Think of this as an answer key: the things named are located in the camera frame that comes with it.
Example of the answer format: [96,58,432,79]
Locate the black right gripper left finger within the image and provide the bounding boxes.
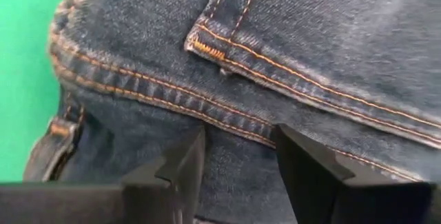
[0,125,207,224]

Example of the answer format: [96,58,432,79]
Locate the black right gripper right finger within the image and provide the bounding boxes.
[274,123,441,224]

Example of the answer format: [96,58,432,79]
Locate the green table mat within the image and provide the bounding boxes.
[0,0,86,184]

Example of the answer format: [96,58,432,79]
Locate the dark blue denim jeans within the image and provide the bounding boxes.
[22,0,441,224]

